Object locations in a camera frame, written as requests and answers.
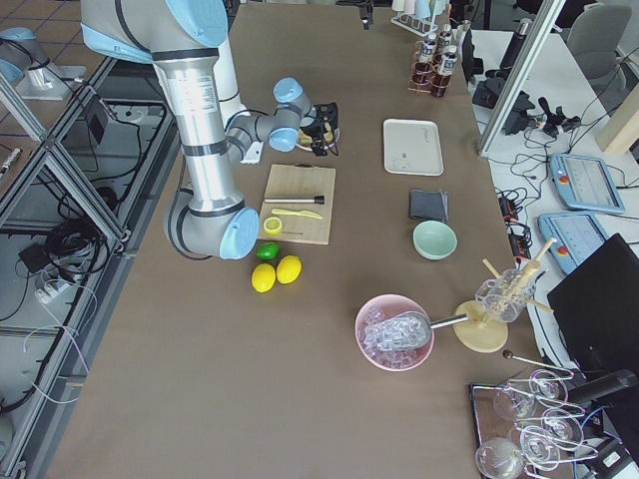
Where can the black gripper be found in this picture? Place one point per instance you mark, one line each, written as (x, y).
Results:
(313, 128)

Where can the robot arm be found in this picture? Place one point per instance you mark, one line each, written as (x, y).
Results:
(187, 44)

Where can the cream rabbit tray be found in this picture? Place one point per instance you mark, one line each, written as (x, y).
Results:
(412, 147)

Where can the wine glass rack tray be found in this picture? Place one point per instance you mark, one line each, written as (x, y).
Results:
(526, 426)

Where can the tea bottle lower right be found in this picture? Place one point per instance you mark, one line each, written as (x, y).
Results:
(444, 38)

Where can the tea bottle lower left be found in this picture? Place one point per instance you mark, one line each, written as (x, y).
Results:
(444, 72)

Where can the white round plate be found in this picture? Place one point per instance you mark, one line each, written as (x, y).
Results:
(319, 144)

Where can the steel muddler black tip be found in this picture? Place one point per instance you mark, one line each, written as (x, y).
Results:
(312, 200)

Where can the grey folded cloth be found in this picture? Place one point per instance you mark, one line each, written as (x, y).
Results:
(428, 206)

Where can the yellow plastic knife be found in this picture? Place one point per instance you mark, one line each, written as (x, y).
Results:
(296, 213)

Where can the half lemon slice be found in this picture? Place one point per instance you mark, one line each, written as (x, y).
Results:
(273, 226)

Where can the mint green bowl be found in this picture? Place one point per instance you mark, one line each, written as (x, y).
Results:
(434, 240)

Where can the green lime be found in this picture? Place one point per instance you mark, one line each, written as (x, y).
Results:
(268, 251)

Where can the yellow lemon upper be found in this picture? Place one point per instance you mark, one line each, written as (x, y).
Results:
(289, 269)

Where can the yellow lemon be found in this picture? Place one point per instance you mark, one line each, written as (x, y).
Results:
(289, 269)
(263, 277)

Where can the yellow lemon lower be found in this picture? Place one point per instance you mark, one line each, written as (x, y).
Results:
(263, 277)

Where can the pink bowl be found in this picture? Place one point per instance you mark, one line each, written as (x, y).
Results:
(379, 309)

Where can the glass pitcher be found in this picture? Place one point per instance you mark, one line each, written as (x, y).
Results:
(505, 297)

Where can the steel ice scoop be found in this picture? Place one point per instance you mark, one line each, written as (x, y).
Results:
(406, 331)

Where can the wooden cup tree stand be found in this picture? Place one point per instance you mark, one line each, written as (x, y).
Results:
(481, 332)

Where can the black monitor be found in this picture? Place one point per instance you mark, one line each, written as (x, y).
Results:
(596, 308)

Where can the white wire cup rack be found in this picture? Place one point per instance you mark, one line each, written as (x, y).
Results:
(415, 16)

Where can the copper wire bottle rack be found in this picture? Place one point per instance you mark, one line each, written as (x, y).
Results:
(421, 82)

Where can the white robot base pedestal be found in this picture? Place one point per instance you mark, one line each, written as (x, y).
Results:
(233, 113)

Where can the aluminium frame post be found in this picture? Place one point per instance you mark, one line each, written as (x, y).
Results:
(537, 35)

